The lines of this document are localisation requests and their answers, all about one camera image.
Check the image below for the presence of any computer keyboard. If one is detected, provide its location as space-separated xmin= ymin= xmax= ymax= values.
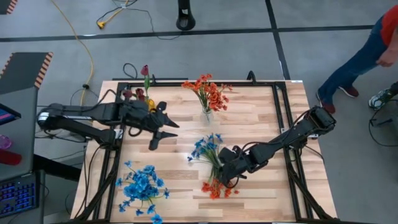
xmin=0 ymin=174 xmax=40 ymax=218

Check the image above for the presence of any yellow plug cable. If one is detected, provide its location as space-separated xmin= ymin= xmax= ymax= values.
xmin=96 ymin=0 xmax=129 ymax=30

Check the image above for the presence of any long yellow cable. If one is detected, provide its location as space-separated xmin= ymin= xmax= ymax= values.
xmin=50 ymin=0 xmax=95 ymax=106

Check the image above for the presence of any black mat striped edge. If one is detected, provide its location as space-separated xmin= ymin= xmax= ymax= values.
xmin=0 ymin=52 xmax=54 ymax=96
xmin=0 ymin=0 xmax=19 ymax=16

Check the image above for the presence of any red cylinder object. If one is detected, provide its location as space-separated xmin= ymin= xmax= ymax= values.
xmin=0 ymin=149 xmax=23 ymax=166

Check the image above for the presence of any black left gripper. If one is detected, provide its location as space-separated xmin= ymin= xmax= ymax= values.
xmin=123 ymin=100 xmax=180 ymax=152

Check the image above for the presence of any black round stand base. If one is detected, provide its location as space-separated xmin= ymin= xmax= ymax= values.
xmin=175 ymin=0 xmax=197 ymax=31

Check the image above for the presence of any black foot pedal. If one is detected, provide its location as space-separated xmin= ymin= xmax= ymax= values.
xmin=371 ymin=115 xmax=397 ymax=128

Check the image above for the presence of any black looped cable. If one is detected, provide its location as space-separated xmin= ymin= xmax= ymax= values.
xmin=123 ymin=63 xmax=139 ymax=80

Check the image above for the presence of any black desk foot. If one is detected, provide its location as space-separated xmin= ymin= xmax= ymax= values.
xmin=32 ymin=154 xmax=82 ymax=183

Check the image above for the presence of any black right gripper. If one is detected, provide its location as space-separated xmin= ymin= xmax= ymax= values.
xmin=217 ymin=146 xmax=251 ymax=189

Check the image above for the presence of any thin black floor cable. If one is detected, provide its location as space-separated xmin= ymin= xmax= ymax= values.
xmin=96 ymin=0 xmax=181 ymax=40

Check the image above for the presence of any blue artificial flower bunch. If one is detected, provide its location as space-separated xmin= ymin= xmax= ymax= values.
xmin=115 ymin=160 xmax=150 ymax=215
xmin=133 ymin=164 xmax=171 ymax=224
xmin=187 ymin=133 xmax=224 ymax=183

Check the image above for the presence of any pink translucent cup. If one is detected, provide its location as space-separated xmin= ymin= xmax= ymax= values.
xmin=0 ymin=134 xmax=14 ymax=151

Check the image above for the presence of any black flat bar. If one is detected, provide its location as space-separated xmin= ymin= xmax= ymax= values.
xmin=111 ymin=77 xmax=189 ymax=82

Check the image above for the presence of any clear glass vase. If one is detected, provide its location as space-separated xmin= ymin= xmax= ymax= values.
xmin=201 ymin=107 xmax=215 ymax=125

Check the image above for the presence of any black aluminium table frame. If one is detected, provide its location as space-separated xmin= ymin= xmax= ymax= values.
xmin=70 ymin=80 xmax=341 ymax=224

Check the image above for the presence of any black display screen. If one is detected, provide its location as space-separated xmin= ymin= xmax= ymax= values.
xmin=0 ymin=103 xmax=22 ymax=126

